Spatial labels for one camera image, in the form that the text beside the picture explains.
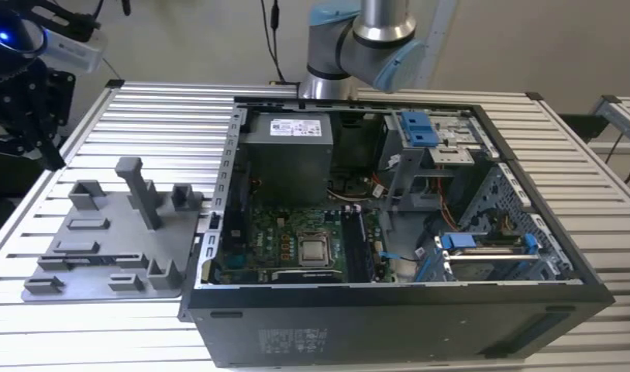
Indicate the black graphics card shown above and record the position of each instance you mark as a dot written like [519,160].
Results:
[305,276]

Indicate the aluminium frame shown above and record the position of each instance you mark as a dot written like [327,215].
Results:
[623,116]

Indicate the metal drive cage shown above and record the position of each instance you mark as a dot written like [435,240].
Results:
[452,155]

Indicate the silver CPU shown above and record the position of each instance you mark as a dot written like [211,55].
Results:
[315,252]

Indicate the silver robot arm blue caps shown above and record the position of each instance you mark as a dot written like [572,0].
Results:
[341,46]

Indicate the blue drive bay latch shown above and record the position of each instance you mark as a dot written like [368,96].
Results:
[419,128]

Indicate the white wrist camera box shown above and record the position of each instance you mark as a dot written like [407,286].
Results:
[77,52]

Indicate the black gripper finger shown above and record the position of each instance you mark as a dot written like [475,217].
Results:
[20,139]
[57,100]

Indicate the grey power supply unit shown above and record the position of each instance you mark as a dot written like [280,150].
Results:
[289,170]

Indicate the white power connector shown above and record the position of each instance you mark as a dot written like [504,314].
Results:
[395,159]

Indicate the blue disk carrier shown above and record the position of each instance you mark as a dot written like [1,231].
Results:
[463,241]

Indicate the grey parts rack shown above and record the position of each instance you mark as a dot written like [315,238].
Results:
[129,240]

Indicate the black open PC case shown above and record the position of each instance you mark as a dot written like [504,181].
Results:
[347,333]

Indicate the black table end cap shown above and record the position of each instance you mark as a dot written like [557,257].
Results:
[114,83]
[535,97]
[612,98]

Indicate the RAM slot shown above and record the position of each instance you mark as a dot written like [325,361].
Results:
[348,248]
[360,248]
[353,248]

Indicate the black connector plate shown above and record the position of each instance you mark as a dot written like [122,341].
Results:
[584,126]

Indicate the CPU socket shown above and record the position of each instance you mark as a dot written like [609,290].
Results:
[309,235]

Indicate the grey wall profile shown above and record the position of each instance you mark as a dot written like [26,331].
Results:
[444,23]

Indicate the green motherboard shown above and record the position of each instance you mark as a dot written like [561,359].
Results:
[268,232]

